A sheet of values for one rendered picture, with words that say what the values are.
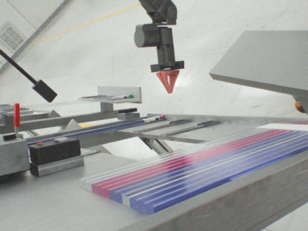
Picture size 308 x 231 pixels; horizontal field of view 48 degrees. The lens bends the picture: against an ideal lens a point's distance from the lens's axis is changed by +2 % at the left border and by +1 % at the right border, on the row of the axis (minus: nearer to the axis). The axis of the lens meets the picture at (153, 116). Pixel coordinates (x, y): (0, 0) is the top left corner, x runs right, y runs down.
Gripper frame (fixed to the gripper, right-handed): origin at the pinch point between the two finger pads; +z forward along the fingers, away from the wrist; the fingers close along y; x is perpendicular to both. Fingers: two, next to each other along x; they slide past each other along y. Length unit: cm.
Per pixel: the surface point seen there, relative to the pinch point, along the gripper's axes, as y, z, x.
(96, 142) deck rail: -8.0, 12.4, -25.1
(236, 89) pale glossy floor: -53, 9, 104
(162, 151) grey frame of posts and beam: -10.2, 21.8, 2.2
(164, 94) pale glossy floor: -122, 10, 102
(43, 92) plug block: 18, -5, -49
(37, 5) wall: -750, -204, 270
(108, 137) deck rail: -8.0, 12.0, -20.4
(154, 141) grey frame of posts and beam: -10.2, 17.7, -0.7
